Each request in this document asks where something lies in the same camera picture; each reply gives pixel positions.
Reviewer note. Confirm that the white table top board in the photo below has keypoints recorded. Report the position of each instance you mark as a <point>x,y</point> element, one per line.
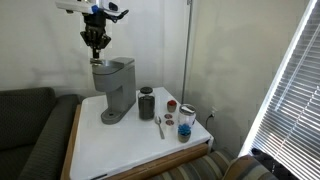
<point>102,151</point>

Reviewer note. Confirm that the wooden table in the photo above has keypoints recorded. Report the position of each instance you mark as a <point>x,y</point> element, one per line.
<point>141,171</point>

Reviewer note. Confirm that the coffee pod far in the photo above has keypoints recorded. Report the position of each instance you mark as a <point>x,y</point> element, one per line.
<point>168,116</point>

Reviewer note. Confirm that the striped sofa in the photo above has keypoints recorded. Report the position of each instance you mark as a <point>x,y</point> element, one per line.
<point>209,167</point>

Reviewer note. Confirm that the coffee pod near spoon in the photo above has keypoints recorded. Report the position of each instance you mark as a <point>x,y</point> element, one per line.
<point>169,122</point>

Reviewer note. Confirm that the window blinds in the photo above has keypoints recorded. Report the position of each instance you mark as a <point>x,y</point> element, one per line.
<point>287,125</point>

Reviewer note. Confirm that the dark coffee glass jar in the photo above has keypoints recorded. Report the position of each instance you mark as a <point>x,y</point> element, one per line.
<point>146,103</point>

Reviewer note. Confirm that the wall outlet with plug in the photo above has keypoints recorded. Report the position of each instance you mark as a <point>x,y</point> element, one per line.
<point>211,116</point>

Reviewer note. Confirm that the metal spoon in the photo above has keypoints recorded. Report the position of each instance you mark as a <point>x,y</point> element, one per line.
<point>158,122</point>

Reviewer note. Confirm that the dark grey sofa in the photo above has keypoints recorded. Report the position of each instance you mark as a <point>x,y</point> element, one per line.
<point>35,125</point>

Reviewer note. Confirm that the blue succulent in pot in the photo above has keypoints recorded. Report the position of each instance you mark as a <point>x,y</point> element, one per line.
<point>184,132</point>

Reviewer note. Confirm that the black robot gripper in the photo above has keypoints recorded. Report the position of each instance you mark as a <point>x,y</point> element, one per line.
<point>94,34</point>

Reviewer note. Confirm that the grey coffee maker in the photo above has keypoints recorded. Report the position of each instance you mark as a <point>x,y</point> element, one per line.
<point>116,78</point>

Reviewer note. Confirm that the red coffee pod cup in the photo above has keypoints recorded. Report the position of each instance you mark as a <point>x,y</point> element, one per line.
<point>171,105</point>

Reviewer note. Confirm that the clear glass jar silver lid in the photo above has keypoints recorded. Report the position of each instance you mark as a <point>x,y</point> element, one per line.
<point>187,114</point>

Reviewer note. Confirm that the striped sofa cushion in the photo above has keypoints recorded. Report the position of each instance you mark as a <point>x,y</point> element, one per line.
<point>247,168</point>

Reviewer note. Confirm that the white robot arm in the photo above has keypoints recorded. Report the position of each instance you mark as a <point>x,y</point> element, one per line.
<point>87,7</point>

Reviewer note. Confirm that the metal floor lamp pole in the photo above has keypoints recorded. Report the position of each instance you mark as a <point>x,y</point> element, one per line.
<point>188,26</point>

